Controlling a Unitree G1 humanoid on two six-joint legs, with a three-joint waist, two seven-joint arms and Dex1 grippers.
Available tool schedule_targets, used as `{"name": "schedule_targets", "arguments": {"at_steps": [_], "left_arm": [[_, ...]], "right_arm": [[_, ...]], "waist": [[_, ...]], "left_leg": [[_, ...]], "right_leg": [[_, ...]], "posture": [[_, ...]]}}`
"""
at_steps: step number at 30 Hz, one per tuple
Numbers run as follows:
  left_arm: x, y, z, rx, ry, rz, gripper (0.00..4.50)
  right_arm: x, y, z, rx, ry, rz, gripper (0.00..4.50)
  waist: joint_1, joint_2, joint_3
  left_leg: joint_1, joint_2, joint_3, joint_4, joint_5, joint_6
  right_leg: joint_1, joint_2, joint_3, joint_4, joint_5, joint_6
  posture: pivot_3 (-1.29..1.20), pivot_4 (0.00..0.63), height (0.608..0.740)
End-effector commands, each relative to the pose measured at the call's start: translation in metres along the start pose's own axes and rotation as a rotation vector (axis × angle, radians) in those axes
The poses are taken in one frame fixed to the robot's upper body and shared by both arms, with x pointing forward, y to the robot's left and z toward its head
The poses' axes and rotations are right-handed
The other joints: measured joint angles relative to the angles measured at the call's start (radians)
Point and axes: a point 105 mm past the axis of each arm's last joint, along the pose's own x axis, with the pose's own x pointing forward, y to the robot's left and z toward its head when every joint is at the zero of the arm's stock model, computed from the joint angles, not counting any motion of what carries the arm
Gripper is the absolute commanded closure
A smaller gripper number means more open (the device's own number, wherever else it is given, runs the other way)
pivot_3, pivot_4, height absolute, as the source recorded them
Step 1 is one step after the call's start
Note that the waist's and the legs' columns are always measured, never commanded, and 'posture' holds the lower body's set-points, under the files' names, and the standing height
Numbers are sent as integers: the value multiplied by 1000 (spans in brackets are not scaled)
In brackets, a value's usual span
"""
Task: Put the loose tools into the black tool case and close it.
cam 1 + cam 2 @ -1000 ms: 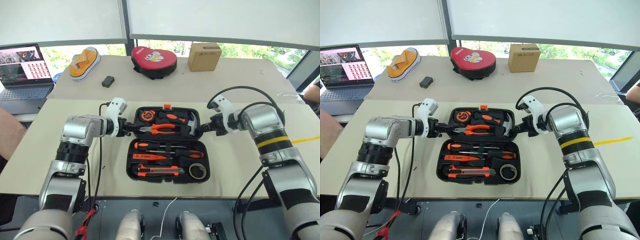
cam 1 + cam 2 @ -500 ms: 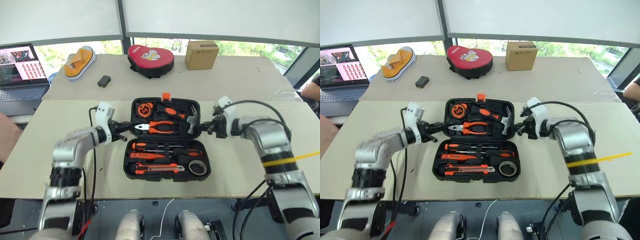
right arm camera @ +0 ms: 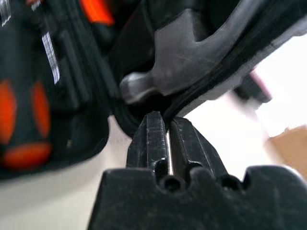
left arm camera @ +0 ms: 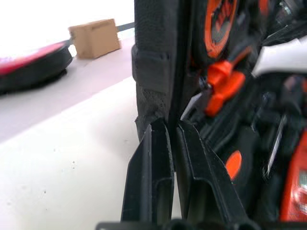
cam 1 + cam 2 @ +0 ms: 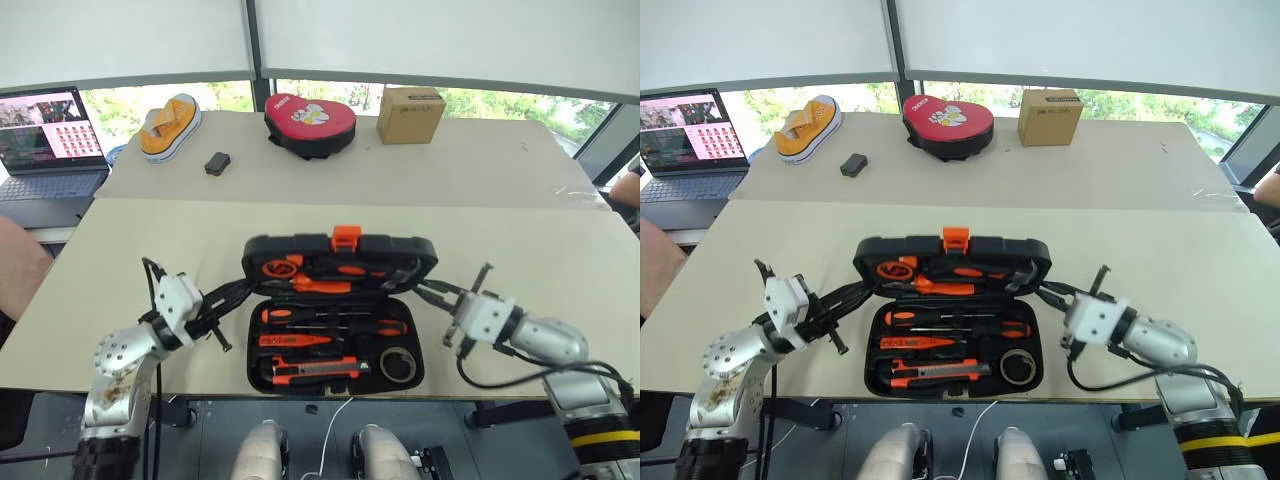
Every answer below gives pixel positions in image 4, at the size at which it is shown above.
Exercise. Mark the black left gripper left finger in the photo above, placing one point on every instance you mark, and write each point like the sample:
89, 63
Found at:
156, 172

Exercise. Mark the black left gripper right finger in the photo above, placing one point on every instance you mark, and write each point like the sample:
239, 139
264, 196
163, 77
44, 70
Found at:
206, 182

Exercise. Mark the orange black utility knife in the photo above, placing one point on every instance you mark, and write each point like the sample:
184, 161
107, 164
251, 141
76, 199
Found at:
233, 165

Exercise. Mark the black tool case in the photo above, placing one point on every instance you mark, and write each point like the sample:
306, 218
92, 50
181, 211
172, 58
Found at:
156, 36

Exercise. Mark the brown cardboard box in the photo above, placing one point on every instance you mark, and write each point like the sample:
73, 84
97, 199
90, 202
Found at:
96, 38

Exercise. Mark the orange black tape measure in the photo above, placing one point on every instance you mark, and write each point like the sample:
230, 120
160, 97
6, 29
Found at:
219, 26

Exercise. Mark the red heart-shaped bag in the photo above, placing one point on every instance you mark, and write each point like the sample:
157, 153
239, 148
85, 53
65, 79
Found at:
31, 67

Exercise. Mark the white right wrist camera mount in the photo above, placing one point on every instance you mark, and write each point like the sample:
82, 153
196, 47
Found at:
278, 55

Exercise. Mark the dark window frame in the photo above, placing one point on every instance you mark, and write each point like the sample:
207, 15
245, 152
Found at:
124, 26

